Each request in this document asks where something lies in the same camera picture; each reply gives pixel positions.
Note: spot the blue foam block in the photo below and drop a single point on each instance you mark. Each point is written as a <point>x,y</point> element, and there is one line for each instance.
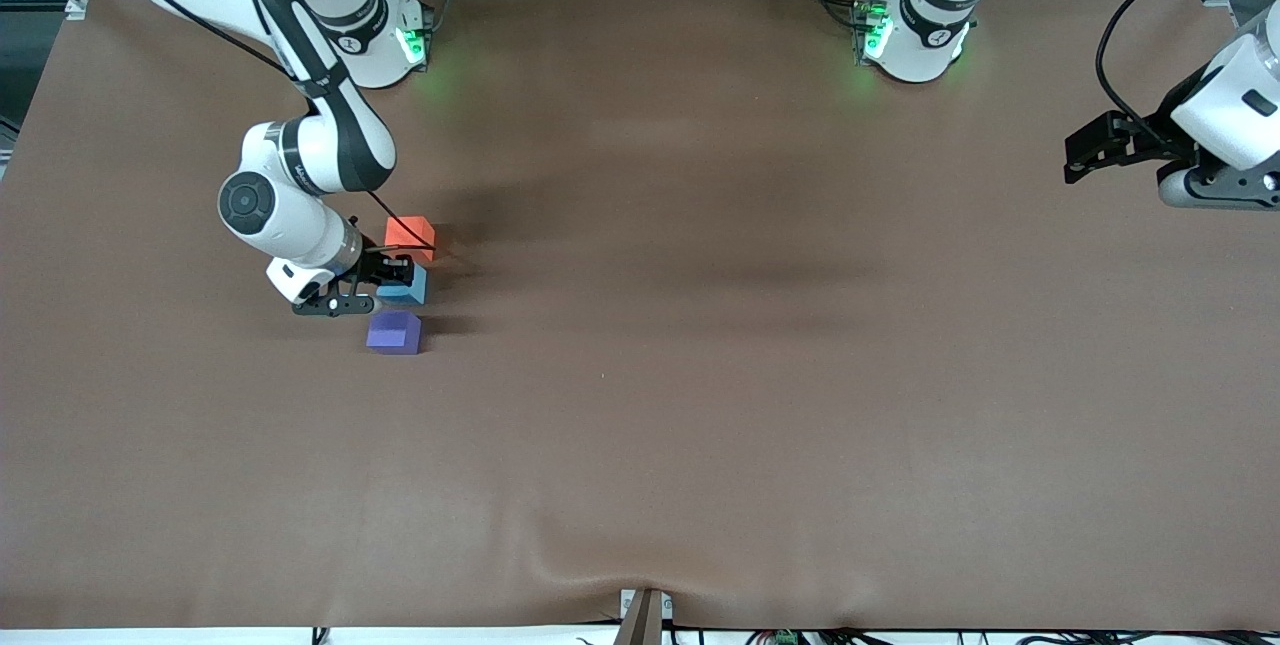
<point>410,293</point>

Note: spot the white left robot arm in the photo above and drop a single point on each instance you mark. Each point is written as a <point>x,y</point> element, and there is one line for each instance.
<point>925,35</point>

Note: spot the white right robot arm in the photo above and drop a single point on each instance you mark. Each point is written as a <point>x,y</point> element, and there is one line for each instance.
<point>285,220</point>

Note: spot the orange foam block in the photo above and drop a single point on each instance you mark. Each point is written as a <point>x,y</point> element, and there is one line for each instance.
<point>400,243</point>

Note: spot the purple foam block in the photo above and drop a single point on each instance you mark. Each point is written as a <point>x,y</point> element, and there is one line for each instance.
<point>392,331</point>

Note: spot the brown table cover cloth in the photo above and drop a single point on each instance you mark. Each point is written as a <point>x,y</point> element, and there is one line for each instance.
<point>760,445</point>

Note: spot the green terminal connector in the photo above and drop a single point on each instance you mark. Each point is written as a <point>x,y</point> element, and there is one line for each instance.
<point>785,638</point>

